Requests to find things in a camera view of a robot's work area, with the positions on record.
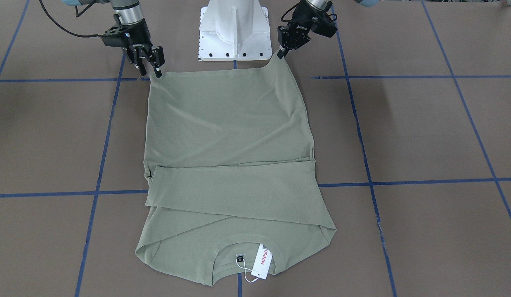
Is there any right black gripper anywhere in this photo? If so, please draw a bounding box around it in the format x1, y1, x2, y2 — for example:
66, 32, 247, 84
101, 19, 165, 78

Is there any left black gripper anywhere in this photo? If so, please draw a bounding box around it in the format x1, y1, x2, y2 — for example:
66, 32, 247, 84
277, 2, 337, 59

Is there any olive green long-sleeve shirt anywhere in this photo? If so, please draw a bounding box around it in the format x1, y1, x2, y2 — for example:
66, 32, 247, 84
135, 57, 337, 286

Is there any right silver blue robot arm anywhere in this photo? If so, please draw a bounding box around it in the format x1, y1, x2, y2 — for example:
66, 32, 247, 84
63, 0, 165, 78

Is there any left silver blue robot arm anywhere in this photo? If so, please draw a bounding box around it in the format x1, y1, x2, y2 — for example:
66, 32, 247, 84
277, 0, 337, 59

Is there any white Miniso hang tag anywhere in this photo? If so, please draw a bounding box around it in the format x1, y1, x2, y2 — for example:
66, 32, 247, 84
235, 244, 274, 283

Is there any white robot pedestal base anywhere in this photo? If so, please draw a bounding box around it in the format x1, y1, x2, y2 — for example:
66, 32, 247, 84
198, 0, 273, 61

